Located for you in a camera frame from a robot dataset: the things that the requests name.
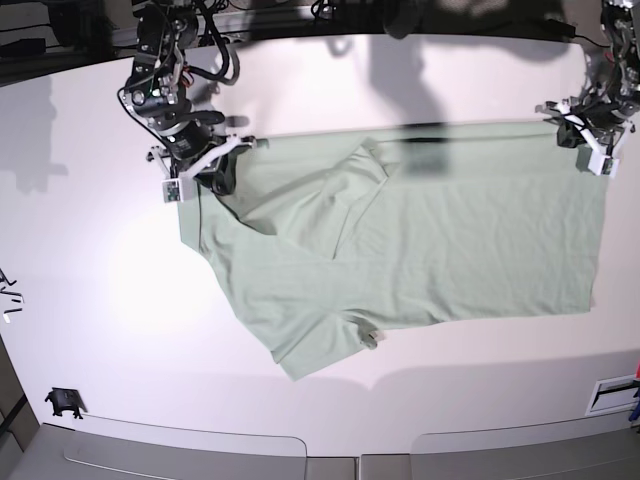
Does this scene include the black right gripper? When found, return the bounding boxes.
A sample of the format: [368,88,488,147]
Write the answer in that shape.
[147,120,258,195]

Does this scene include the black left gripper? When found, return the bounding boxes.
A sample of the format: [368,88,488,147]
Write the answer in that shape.
[535,90,639,150]

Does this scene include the light green T-shirt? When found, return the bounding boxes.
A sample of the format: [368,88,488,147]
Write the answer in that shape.
[178,123,609,380]

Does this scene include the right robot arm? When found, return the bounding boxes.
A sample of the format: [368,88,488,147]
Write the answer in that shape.
[117,1,257,202]

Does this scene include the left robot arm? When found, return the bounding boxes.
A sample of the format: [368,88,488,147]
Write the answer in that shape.
[539,1,639,156]

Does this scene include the black hex keys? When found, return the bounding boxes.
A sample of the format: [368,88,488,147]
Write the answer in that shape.
[0,271,25,324]

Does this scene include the black table clamp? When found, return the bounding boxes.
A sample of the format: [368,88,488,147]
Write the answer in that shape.
[45,388,87,419]

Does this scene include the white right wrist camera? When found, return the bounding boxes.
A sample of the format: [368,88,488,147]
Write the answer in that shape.
[161,177,196,203]

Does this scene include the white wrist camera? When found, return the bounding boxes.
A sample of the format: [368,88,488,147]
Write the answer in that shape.
[161,177,196,203]
[576,146,620,178]

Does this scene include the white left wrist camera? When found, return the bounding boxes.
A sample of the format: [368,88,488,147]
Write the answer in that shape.
[576,146,620,178]

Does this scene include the black power adapter cable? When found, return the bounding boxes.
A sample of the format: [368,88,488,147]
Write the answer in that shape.
[542,17,611,51]

